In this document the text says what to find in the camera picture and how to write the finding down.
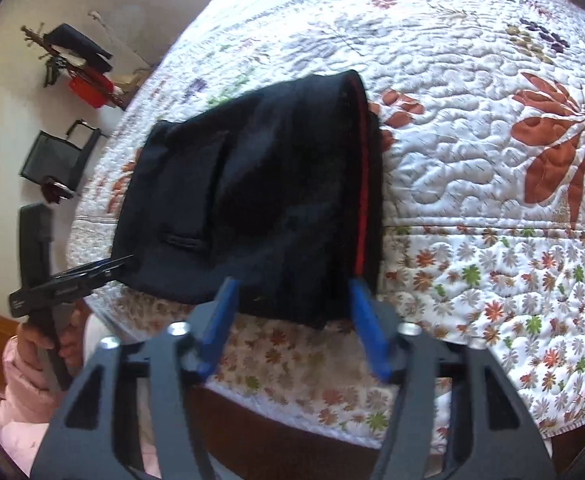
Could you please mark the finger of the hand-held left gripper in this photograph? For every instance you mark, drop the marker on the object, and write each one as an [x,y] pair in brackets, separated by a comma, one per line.
[105,266]
[108,277]

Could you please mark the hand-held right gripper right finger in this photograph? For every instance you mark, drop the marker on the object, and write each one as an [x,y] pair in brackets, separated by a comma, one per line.
[370,330]

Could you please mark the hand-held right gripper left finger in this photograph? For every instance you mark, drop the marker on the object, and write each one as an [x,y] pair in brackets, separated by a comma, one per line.
[222,320]

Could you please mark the black pants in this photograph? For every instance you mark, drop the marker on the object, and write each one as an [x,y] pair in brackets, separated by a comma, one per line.
[272,195]

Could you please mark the person's left forearm pink sleeve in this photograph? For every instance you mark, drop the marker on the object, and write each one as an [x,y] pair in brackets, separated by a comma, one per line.
[22,400]

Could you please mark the person's left hand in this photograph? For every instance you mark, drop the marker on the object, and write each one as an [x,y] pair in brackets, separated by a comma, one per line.
[75,335]

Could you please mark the black flat panel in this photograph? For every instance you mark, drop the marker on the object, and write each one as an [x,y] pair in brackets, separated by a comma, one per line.
[35,240]

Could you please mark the dark red bag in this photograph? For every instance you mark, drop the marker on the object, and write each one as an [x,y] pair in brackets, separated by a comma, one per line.
[56,190]

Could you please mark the black mesh chair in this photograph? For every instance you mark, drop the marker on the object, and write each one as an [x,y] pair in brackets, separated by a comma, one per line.
[50,157]

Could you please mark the wooden coat rack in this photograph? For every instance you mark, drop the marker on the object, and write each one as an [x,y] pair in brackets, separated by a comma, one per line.
[100,87]

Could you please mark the black clothes hangers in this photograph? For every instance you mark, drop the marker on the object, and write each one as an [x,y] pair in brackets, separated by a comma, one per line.
[55,72]

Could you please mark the dark hanging garment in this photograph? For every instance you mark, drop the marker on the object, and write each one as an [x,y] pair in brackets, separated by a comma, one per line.
[77,45]

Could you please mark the white floral quilted bedspread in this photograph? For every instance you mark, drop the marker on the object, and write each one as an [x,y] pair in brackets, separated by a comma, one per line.
[472,85]

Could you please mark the brown wooden bed frame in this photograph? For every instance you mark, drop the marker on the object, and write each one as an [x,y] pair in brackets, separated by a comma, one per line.
[282,440]

